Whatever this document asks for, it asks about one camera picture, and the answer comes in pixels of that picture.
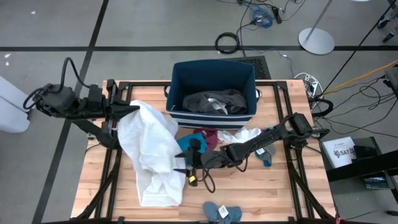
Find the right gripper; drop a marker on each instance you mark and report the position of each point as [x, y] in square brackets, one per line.
[211, 158]

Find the small white garment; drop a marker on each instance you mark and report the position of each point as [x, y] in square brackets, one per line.
[239, 136]

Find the teal blue shirt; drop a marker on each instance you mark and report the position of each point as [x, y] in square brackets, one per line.
[185, 143]

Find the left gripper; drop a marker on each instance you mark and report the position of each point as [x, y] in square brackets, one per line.
[96, 96]

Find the grey stand pole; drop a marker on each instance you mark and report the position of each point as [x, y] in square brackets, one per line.
[320, 15]

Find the black metal table frame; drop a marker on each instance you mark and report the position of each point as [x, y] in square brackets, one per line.
[146, 83]

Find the dark grey trousers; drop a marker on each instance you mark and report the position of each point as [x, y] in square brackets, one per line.
[199, 104]

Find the black power adapter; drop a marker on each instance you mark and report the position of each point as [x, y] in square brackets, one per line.
[276, 14]

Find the large white shirt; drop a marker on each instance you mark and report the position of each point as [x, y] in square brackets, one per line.
[152, 149]

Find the thin black pole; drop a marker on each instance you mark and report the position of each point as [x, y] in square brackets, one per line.
[358, 48]

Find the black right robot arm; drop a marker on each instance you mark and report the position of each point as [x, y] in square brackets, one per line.
[280, 133]

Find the office chair base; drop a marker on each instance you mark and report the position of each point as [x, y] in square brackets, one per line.
[384, 21]

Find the navy white striped fabric basket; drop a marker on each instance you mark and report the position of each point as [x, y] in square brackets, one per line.
[211, 74]

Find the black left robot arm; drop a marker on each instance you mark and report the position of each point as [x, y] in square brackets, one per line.
[59, 102]

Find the blue socks with tag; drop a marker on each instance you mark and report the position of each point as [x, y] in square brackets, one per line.
[211, 211]

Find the purple teal socks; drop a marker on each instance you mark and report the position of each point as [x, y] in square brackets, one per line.
[269, 130]

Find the round grey stand base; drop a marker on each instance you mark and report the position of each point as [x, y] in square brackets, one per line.
[316, 41]

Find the grey teal socks with tag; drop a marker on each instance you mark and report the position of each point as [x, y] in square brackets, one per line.
[267, 155]

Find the maroon garment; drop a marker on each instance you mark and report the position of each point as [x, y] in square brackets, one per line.
[211, 137]

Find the white box with label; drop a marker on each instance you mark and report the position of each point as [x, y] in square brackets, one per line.
[337, 152]

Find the black side cart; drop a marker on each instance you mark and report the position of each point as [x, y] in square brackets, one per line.
[357, 168]

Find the white floor object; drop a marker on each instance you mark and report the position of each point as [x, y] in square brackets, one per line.
[12, 118]

